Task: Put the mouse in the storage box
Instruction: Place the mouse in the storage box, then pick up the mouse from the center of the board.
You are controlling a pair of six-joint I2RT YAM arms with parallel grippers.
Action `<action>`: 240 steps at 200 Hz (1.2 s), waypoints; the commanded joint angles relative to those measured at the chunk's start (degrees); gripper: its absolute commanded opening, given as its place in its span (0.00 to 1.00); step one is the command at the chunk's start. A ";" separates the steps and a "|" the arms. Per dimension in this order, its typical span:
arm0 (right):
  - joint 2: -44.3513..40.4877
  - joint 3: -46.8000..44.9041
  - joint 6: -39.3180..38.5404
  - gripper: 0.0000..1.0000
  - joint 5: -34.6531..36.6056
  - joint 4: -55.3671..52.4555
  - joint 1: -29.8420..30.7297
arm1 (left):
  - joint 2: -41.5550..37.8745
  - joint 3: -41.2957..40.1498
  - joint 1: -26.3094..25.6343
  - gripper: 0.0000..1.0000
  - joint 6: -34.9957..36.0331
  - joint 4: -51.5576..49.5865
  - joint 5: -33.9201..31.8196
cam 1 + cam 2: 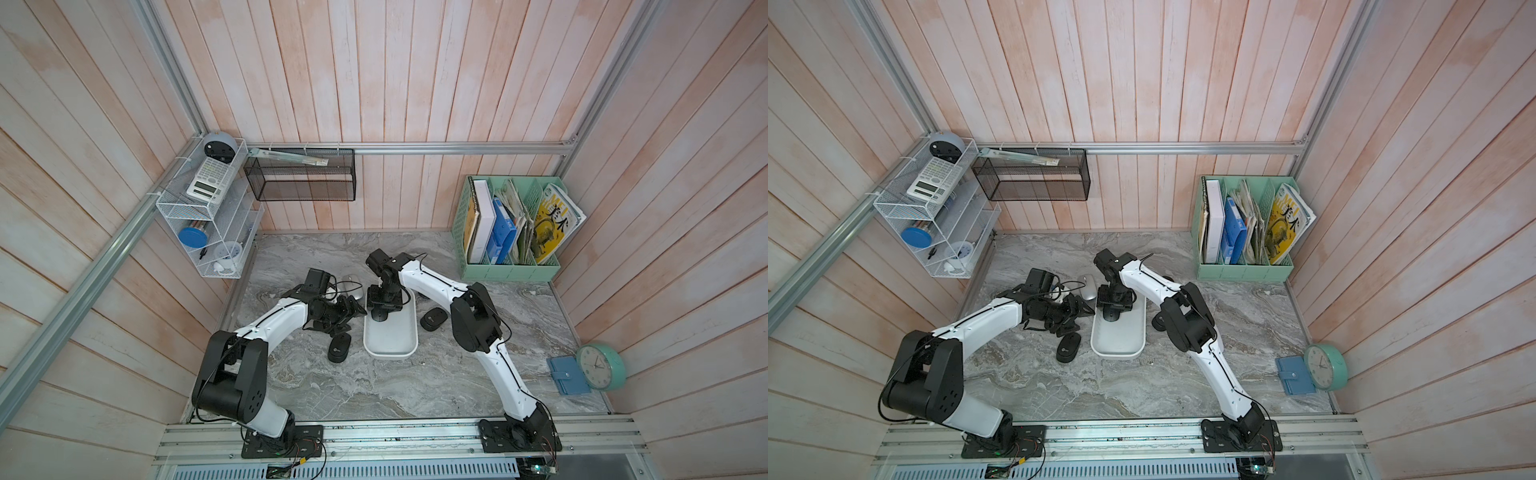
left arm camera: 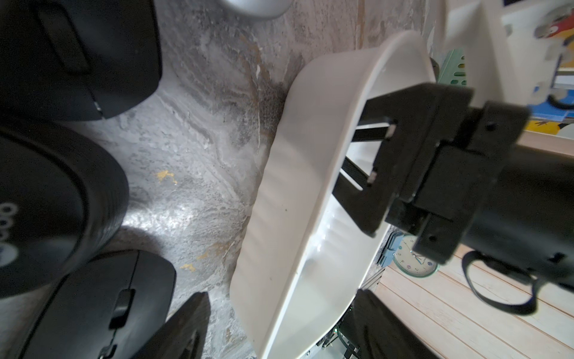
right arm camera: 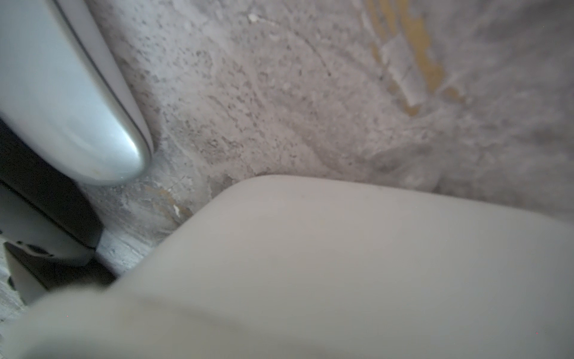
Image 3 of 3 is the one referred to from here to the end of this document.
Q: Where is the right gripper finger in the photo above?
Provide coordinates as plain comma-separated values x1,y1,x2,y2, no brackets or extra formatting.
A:
1,124,116,305

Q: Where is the silver mouse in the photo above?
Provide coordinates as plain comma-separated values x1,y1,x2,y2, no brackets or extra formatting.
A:
1,1,154,185

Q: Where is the white mouse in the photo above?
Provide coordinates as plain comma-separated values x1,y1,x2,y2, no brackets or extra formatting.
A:
5,176,573,358

